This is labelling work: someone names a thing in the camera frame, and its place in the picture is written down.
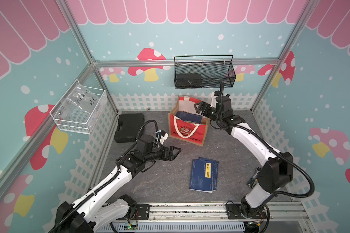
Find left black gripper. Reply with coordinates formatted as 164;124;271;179
144;145;181;163

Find blue yellow-label book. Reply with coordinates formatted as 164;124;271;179
198;157;219;191
176;111;203;124
189;159;214;193

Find red canvas tote bag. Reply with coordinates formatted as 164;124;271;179
168;96;210;146

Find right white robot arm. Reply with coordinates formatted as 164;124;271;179
194;82;315;219

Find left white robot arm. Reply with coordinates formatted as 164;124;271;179
50;120;181;233

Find black box in basket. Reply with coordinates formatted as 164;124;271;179
175;73;202;89

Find black plastic tool case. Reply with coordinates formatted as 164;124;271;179
114;113;144;143

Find yellow green pliers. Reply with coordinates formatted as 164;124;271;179
247;167;261;188

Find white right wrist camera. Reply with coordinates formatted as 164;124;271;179
211;91;220;108

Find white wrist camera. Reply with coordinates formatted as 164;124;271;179
155;130;168;145
211;91;220;108

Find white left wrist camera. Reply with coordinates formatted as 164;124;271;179
155;130;168;145

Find black wire mesh basket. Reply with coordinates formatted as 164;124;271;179
174;55;236;89

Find clear plastic wall bin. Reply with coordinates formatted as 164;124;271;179
50;80;108;135

